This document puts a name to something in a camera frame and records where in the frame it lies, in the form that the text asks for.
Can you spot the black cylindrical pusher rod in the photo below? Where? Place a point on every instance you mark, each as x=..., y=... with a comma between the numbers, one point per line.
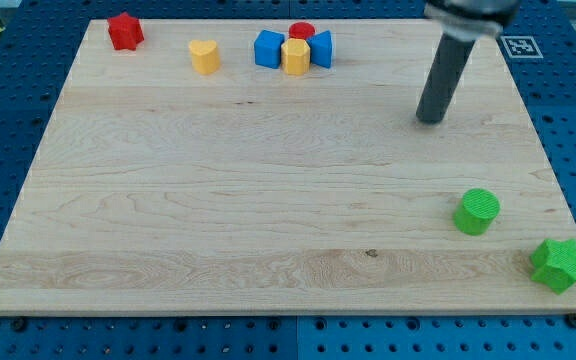
x=448, y=65

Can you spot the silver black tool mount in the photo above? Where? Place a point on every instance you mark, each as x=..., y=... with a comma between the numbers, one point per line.
x=467, y=20

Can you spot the red star block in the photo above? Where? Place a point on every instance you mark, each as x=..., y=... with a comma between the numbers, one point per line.
x=125, y=31

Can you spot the white fiducial marker tag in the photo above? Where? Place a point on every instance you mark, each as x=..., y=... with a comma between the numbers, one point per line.
x=521, y=47

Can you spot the green star block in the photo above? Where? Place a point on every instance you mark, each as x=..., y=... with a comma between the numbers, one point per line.
x=554, y=263

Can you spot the blue cube block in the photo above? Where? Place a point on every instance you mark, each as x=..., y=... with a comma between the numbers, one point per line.
x=267, y=49

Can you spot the yellow heart block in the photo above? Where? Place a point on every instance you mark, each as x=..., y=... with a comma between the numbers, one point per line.
x=205, y=57

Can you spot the wooden board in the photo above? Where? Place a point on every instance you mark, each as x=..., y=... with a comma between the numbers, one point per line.
x=158, y=191

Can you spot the green cylinder block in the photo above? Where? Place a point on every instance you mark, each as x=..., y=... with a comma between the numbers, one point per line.
x=476, y=211

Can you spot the blue triangle block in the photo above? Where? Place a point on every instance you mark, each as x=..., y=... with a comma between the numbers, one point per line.
x=321, y=49

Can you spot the yellow hexagon block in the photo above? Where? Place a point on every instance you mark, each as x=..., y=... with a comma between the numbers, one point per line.
x=295, y=56

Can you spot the red cylinder block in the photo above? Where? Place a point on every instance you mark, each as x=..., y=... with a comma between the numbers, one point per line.
x=301, y=30

